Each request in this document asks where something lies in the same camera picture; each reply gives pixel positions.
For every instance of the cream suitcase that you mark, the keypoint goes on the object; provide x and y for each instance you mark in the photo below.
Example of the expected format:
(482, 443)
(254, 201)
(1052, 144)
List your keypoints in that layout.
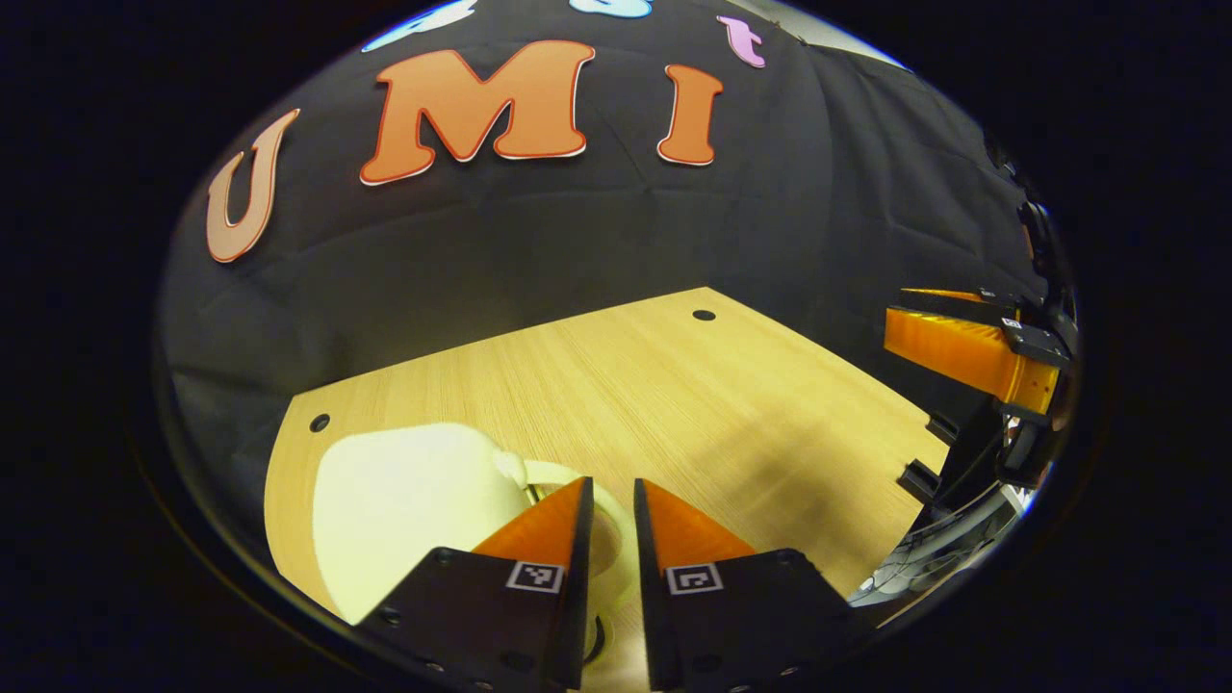
(404, 510)

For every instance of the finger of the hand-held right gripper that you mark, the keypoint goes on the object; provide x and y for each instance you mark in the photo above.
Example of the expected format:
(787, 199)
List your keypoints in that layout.
(962, 296)
(943, 342)

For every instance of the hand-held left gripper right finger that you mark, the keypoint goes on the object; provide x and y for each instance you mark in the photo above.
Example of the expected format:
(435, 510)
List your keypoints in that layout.
(647, 597)

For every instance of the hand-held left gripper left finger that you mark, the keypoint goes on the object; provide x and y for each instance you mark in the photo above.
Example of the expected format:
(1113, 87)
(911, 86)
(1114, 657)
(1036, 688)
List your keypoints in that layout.
(582, 577)

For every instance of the black table edge bracket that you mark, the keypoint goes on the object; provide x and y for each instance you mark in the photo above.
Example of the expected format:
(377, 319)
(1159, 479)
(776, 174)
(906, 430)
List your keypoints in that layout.
(919, 481)
(943, 428)

